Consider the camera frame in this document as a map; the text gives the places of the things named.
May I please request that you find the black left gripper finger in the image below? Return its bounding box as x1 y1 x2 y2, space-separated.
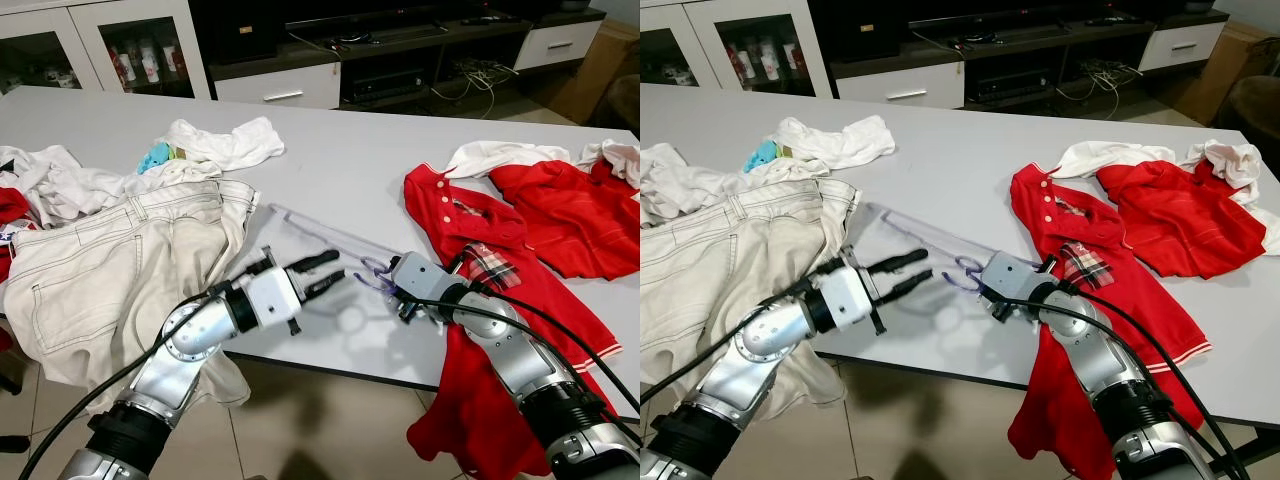
884 268 935 301
288 249 344 278
303 269 348 303
868 247 932 278

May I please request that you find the brown chair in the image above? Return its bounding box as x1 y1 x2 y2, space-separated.
604 71 641 133
1224 74 1280 153

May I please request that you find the black table leg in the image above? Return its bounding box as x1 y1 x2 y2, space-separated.
1198 418 1280 453

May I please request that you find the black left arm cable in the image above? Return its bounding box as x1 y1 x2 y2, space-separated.
640 268 853 408
18 253 278 480

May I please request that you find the white side drawer unit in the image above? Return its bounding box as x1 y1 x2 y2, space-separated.
513 17 608 73
1137 19 1231 73

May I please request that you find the red jacket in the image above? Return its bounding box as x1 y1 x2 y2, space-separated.
487 157 641 283
1094 158 1270 281

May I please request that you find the cream denim jacket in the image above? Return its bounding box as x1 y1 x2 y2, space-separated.
640 177 863 418
0 177 263 413

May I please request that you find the large brown cardboard box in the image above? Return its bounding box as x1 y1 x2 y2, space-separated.
1173 21 1280 128
553 19 641 128

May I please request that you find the clothes rack frame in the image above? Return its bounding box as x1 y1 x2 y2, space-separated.
0 373 33 453

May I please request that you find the white cabinet with glass doors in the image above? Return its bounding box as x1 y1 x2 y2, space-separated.
640 0 835 101
0 0 213 101

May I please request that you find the white long-sleeve shirt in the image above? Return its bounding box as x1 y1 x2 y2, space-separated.
0 143 143 231
640 141 763 231

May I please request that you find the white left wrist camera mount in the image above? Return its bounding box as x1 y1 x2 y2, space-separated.
243 266 307 333
823 264 883 333

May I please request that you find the red polo shirt plaid trim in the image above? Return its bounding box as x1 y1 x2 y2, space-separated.
402 164 624 480
1007 162 1217 480

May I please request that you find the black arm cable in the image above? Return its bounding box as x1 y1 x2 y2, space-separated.
988 288 1253 480
18 253 278 480
398 279 641 443
640 268 853 408

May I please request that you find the tangle of pale cables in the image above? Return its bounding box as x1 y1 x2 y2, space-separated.
428 57 523 108
1055 57 1148 108

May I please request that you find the black low TV bench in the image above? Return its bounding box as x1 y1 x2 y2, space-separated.
813 0 1233 113
188 0 608 113

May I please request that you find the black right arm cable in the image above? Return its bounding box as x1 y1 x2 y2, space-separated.
988 288 1253 480
398 279 641 443

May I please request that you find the purple plastic clothes hanger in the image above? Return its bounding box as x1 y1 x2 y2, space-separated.
269 202 413 298
867 202 1003 298

